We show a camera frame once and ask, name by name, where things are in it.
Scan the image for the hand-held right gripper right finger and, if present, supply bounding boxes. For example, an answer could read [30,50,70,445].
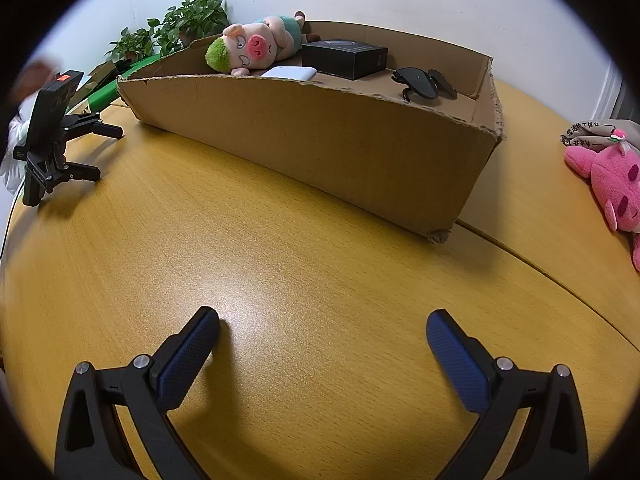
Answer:
[426,310,590,480]

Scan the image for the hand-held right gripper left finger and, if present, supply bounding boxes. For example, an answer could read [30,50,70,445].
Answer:
[54,306,221,480]

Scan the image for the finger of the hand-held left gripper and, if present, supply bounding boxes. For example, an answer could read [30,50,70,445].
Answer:
[62,112,124,140]
[55,159,102,184]

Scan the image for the light grey plastic device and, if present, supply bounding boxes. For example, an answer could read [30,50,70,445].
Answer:
[261,65,318,83]

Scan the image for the brown cardboard box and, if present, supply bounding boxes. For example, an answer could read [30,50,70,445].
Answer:
[116,20,507,246]

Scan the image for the person's left hand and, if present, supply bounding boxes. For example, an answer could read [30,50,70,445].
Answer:
[10,59,63,103]

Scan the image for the green plastic object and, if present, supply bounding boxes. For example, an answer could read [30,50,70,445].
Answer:
[87,55,166,111]

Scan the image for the folded cardboard piece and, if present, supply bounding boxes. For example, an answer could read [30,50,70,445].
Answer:
[82,60,123,92]

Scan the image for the white cloth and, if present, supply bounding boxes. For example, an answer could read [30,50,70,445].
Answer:
[0,110,28,196]

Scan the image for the small green potted plant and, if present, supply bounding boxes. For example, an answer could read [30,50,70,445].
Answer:
[105,27,157,64]

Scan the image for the large green potted plant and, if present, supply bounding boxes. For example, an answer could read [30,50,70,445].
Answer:
[148,0,232,57]

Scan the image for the pig plush toy green hair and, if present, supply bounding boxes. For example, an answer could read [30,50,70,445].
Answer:
[205,11,321,78]

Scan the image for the pink plush toy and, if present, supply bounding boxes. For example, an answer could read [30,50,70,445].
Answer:
[564,129,640,273]

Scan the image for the black rectangular box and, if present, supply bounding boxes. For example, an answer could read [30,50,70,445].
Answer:
[301,39,389,81]

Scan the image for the grey printed cloth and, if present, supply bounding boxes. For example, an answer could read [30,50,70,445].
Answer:
[559,119,640,152]

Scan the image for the black sunglasses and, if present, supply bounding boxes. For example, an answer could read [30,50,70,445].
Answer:
[391,66,458,105]

